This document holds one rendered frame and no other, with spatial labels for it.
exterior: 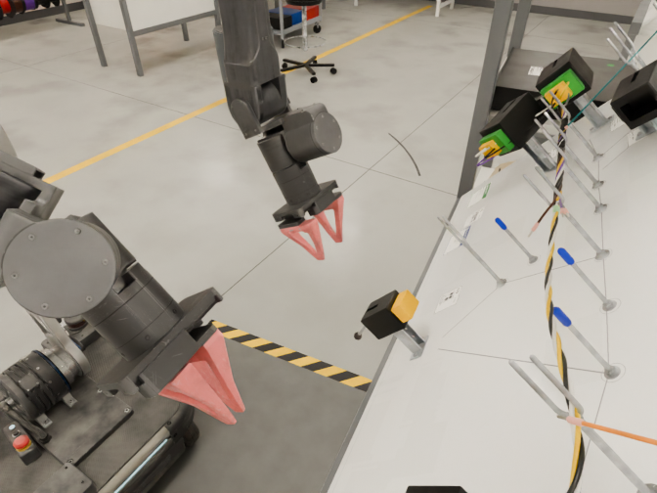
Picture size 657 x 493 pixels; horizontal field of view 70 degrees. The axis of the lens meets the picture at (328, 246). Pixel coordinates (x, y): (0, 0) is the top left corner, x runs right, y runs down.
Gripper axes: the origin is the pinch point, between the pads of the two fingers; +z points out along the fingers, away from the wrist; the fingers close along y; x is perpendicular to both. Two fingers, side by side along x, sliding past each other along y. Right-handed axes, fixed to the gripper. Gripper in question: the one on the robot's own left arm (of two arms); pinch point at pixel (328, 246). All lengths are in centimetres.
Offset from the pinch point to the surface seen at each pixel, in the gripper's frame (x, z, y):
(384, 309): -9.7, 9.2, -4.8
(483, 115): -6, 1, 60
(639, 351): -42.4, 8.5, -12.3
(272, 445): 77, 77, 9
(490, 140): -16.5, -0.6, 33.8
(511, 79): -10, -3, 72
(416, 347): -10.4, 18.1, -2.8
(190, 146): 242, -17, 156
